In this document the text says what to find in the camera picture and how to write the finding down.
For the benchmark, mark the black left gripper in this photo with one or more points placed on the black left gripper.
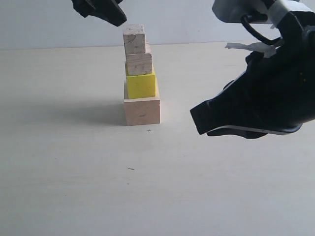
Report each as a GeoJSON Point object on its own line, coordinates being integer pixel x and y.
{"type": "Point", "coordinates": [107, 10]}

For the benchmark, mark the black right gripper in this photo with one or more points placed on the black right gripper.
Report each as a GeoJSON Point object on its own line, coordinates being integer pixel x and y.
{"type": "Point", "coordinates": [274, 95]}

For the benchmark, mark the small wooden cube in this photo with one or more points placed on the small wooden cube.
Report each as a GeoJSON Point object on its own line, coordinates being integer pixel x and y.
{"type": "Point", "coordinates": [134, 39]}

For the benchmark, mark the medium striped wooden cube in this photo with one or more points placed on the medium striped wooden cube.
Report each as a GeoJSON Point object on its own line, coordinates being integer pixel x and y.
{"type": "Point", "coordinates": [140, 64]}

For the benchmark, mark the yellow cube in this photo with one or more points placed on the yellow cube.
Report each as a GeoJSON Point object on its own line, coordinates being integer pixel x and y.
{"type": "Point", "coordinates": [141, 86]}

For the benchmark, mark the large plain wooden cube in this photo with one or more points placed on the large plain wooden cube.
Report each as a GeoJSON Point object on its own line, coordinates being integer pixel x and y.
{"type": "Point", "coordinates": [142, 111]}

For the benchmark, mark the white cable tie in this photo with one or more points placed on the white cable tie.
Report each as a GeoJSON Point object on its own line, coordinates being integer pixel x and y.
{"type": "Point", "coordinates": [260, 47]}

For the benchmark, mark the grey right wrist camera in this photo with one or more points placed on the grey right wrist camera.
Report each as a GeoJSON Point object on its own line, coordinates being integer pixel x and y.
{"type": "Point", "coordinates": [231, 11]}

